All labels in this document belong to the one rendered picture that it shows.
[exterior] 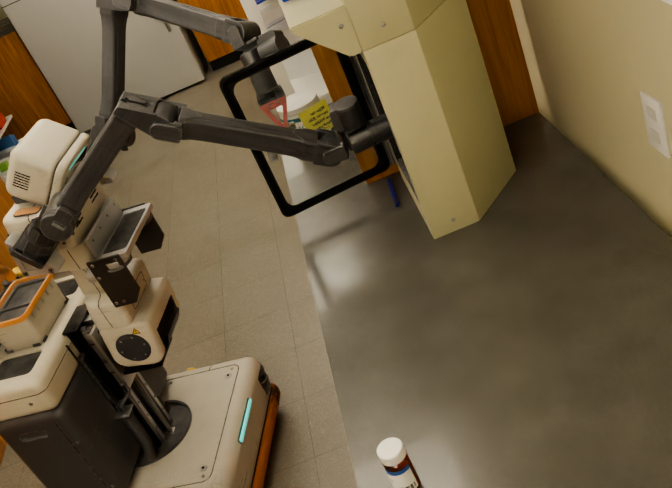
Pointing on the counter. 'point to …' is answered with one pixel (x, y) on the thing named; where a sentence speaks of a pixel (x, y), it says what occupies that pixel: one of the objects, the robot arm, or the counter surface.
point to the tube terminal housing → (433, 96)
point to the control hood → (322, 20)
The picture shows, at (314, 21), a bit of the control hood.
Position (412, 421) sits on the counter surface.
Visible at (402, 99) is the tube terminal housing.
